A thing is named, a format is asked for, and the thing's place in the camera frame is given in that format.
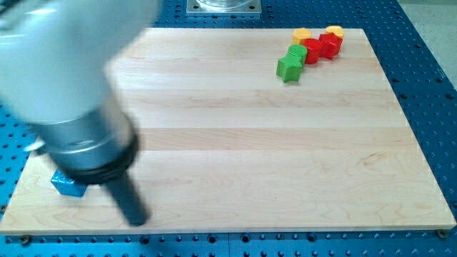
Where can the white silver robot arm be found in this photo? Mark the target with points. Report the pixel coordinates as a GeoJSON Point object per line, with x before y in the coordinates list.
{"type": "Point", "coordinates": [53, 56]}

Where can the light wooden board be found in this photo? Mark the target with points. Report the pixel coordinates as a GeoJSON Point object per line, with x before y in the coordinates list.
{"type": "Point", "coordinates": [226, 146]}

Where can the green star block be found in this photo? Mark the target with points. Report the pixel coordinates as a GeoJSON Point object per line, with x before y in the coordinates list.
{"type": "Point", "coordinates": [289, 68]}

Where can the green cylinder block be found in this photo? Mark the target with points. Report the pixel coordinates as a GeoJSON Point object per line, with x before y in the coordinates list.
{"type": "Point", "coordinates": [298, 51]}

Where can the red cylinder block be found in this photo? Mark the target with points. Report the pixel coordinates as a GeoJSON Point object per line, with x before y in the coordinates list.
{"type": "Point", "coordinates": [313, 47]}

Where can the yellow hexagon block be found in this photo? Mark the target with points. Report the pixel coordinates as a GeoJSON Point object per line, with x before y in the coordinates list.
{"type": "Point", "coordinates": [300, 35]}

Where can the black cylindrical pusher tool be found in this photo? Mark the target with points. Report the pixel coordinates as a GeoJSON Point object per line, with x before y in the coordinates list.
{"type": "Point", "coordinates": [127, 198]}

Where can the red star block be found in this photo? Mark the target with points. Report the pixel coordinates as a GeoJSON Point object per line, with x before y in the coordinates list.
{"type": "Point", "coordinates": [330, 45]}

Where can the yellow round block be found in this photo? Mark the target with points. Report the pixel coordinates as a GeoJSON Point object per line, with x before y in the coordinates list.
{"type": "Point", "coordinates": [336, 30]}

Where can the blue block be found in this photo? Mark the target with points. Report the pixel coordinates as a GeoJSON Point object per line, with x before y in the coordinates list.
{"type": "Point", "coordinates": [67, 186]}

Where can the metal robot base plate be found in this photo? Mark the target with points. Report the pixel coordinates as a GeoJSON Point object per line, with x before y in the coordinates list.
{"type": "Point", "coordinates": [214, 7]}

